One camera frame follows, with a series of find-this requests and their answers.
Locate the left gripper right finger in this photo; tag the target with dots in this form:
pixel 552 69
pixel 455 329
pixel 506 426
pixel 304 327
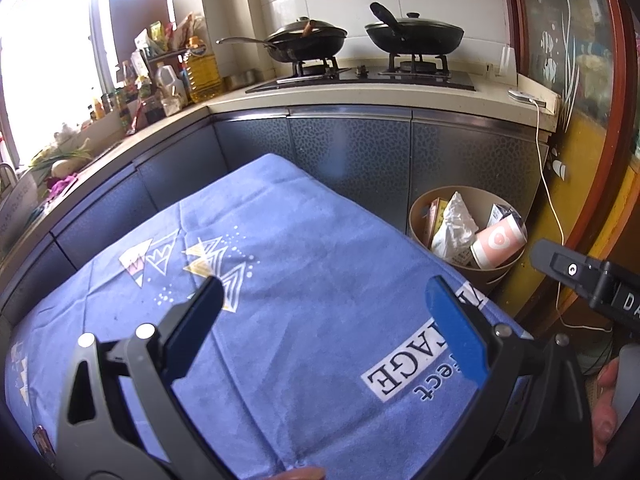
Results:
pixel 529 417

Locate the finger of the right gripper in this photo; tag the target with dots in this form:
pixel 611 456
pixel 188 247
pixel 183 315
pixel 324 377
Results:
pixel 580 273

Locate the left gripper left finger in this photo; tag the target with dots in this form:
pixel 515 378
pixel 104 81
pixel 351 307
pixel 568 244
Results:
pixel 97 437

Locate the pink paper cup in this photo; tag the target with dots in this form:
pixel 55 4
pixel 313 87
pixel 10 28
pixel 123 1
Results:
pixel 497 243

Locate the white tissue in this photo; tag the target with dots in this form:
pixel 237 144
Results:
pixel 454 239

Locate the red yellow cardboard box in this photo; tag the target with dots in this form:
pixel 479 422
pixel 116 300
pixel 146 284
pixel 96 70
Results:
pixel 433 220

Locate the dark blue milk carton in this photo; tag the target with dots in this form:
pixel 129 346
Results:
pixel 501 211

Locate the round beige trash bin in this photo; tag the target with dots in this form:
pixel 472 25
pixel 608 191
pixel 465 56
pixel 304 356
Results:
pixel 479 203

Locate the grey kitchen cabinets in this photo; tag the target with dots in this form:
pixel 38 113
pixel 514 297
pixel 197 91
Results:
pixel 381 157

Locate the person right hand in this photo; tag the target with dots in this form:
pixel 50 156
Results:
pixel 604 418

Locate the person left hand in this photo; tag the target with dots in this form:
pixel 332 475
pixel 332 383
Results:
pixel 304 473

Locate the smartphone with dark case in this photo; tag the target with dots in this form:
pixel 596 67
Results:
pixel 44 445

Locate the phone on counter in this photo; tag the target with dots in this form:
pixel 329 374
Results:
pixel 526 98

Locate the blue printed tablecloth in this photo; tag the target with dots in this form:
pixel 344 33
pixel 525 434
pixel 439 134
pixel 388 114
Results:
pixel 325 353

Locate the white patterned basin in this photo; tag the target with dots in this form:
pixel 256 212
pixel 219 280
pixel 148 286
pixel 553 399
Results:
pixel 16 210

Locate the gas stove top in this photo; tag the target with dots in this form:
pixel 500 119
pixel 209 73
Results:
pixel 417 70

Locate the black lidded frying pan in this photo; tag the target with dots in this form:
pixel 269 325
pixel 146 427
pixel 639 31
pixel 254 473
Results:
pixel 412 34

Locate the white plastic jug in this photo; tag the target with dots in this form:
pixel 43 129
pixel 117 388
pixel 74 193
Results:
pixel 174 98

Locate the black wok with spatula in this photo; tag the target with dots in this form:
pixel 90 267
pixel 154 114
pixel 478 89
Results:
pixel 300 41

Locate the yellow cooking oil bottle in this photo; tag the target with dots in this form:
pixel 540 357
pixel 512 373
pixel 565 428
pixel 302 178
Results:
pixel 201 68

